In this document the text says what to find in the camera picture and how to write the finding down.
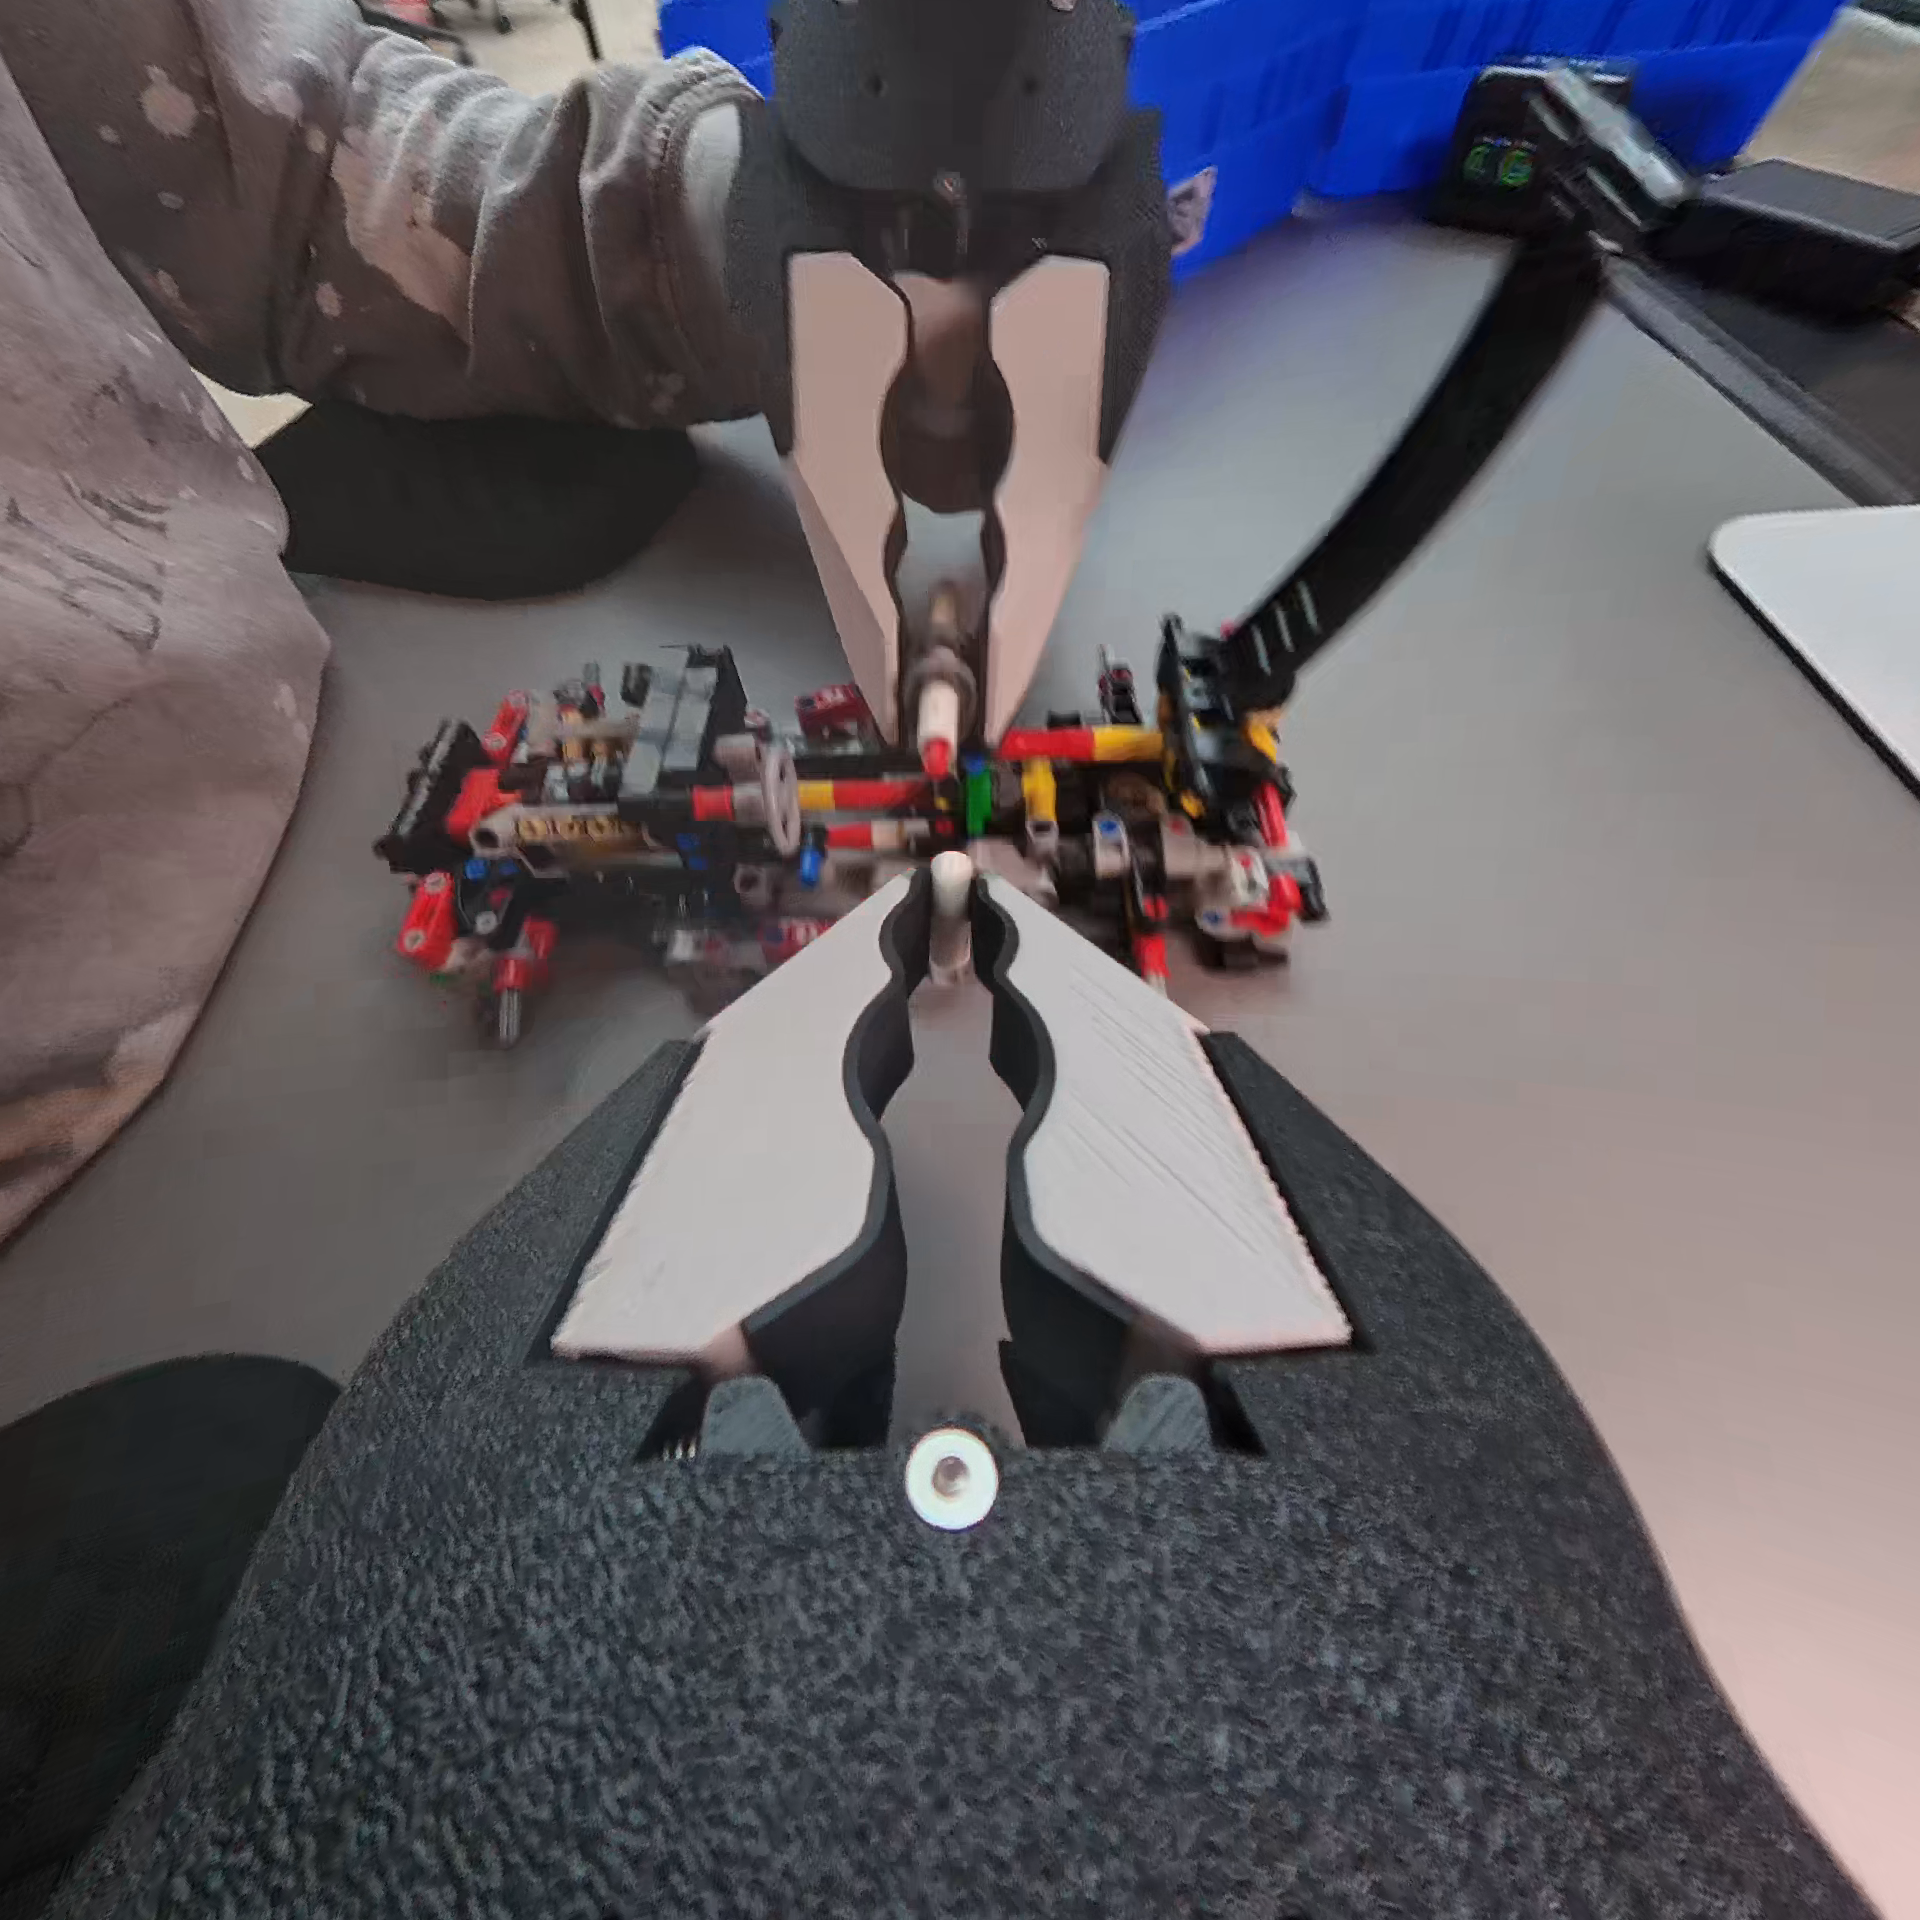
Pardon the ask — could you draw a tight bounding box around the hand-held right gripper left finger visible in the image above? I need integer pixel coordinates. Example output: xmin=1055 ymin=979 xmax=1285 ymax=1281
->
xmin=549 ymin=871 xmax=928 ymax=1454

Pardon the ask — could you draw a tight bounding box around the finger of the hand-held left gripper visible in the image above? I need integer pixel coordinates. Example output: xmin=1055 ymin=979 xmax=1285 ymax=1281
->
xmin=779 ymin=251 xmax=919 ymax=748
xmin=972 ymin=251 xmax=1112 ymax=724

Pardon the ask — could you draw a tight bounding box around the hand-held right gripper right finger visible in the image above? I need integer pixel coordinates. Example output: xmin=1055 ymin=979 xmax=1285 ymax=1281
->
xmin=962 ymin=875 xmax=1355 ymax=1454

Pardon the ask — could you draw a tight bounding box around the brick car model chassis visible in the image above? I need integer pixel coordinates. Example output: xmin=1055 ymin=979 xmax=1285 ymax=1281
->
xmin=377 ymin=225 xmax=1607 ymax=1052

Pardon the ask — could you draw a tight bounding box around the person's left forearm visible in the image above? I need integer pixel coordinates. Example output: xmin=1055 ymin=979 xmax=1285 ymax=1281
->
xmin=149 ymin=0 xmax=772 ymax=433

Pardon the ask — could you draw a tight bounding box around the grey desk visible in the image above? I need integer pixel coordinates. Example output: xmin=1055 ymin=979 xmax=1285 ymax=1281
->
xmin=0 ymin=197 xmax=1920 ymax=1920

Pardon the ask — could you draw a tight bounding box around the blue storage bin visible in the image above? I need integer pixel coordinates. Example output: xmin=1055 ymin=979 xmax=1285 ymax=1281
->
xmin=657 ymin=0 xmax=1854 ymax=287

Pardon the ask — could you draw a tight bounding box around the black device with green lights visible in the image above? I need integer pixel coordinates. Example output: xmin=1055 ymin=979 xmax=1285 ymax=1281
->
xmin=1423 ymin=59 xmax=1699 ymax=234

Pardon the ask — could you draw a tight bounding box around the person's grey patterned sweatshirt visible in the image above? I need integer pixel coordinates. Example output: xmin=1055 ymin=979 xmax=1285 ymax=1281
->
xmin=0 ymin=0 xmax=335 ymax=1248

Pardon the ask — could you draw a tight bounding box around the black power adapter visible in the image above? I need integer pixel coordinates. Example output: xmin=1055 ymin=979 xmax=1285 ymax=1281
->
xmin=1657 ymin=158 xmax=1920 ymax=322

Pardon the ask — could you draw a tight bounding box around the white book stand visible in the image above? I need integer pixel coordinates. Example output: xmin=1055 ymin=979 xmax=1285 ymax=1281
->
xmin=1711 ymin=507 xmax=1920 ymax=797

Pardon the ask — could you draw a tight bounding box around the black desk rail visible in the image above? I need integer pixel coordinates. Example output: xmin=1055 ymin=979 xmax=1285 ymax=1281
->
xmin=1597 ymin=254 xmax=1920 ymax=502

